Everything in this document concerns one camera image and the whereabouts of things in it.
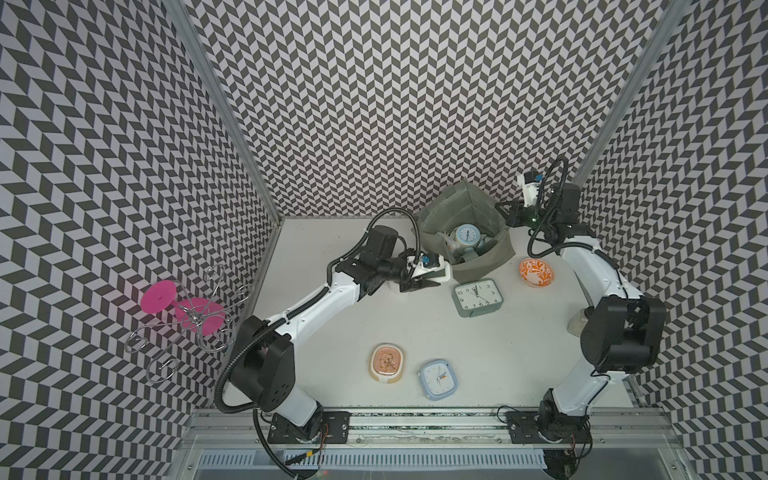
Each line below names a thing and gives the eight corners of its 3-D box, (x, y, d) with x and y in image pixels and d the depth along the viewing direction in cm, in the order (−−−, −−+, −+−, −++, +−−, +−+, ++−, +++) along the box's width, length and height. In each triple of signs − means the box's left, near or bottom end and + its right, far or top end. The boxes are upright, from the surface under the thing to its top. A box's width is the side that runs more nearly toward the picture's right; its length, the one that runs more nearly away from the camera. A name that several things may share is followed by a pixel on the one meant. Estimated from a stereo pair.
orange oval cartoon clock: (368, 383, 81) (367, 380, 79) (370, 345, 87) (370, 342, 85) (403, 383, 81) (403, 380, 79) (403, 345, 87) (403, 342, 85)
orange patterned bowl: (518, 281, 101) (521, 275, 98) (521, 261, 106) (524, 255, 103) (549, 291, 98) (553, 285, 96) (550, 270, 104) (555, 263, 101)
